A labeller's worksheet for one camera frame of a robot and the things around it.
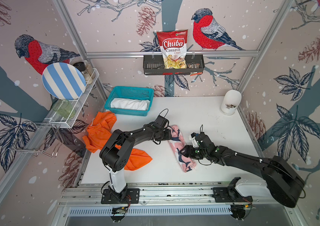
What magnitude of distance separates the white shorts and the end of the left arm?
0.28 meters

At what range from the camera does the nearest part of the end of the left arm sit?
2.39 ft

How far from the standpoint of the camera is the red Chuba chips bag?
2.65ft

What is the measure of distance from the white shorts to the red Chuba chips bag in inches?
13.7
